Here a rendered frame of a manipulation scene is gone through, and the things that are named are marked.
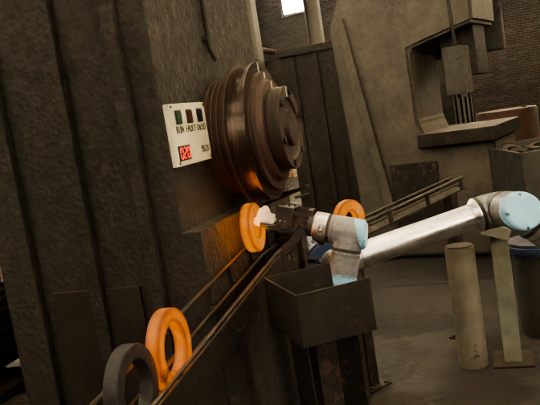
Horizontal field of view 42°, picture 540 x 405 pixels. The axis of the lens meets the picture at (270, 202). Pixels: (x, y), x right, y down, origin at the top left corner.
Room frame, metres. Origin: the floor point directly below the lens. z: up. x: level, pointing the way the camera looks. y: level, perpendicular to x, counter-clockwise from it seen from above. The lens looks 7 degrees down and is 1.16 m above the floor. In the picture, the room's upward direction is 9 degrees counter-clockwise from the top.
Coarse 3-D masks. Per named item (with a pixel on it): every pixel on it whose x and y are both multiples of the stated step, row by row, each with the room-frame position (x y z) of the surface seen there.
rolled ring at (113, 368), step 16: (112, 352) 1.36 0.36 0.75; (128, 352) 1.36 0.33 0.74; (144, 352) 1.43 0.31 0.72; (112, 368) 1.32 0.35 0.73; (128, 368) 1.35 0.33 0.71; (144, 368) 1.43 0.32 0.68; (112, 384) 1.30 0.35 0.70; (144, 384) 1.44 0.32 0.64; (112, 400) 1.29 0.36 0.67; (144, 400) 1.42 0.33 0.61
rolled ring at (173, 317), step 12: (156, 312) 1.55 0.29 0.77; (168, 312) 1.55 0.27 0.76; (180, 312) 1.61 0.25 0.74; (156, 324) 1.51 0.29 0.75; (168, 324) 1.54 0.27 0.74; (180, 324) 1.60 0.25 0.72; (156, 336) 1.48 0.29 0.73; (180, 336) 1.62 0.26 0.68; (156, 348) 1.47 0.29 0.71; (180, 348) 1.61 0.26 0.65; (156, 360) 1.47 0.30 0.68; (180, 360) 1.60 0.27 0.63; (168, 372) 1.50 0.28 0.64
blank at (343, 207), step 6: (342, 204) 2.77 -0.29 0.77; (348, 204) 2.79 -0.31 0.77; (354, 204) 2.81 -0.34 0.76; (360, 204) 2.83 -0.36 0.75; (336, 210) 2.77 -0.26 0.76; (342, 210) 2.77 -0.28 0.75; (348, 210) 2.79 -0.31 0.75; (354, 210) 2.81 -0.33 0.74; (360, 210) 2.83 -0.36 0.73; (354, 216) 2.83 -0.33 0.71; (360, 216) 2.82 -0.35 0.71
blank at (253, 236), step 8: (248, 208) 2.18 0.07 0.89; (256, 208) 2.24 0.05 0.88; (240, 216) 2.17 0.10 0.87; (248, 216) 2.16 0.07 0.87; (240, 224) 2.16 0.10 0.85; (248, 224) 2.15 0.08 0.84; (240, 232) 2.15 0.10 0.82; (248, 232) 2.14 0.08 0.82; (256, 232) 2.24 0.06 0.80; (264, 232) 2.27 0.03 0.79; (248, 240) 2.15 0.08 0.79; (256, 240) 2.19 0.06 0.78; (264, 240) 2.26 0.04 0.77; (248, 248) 2.17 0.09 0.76; (256, 248) 2.17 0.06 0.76
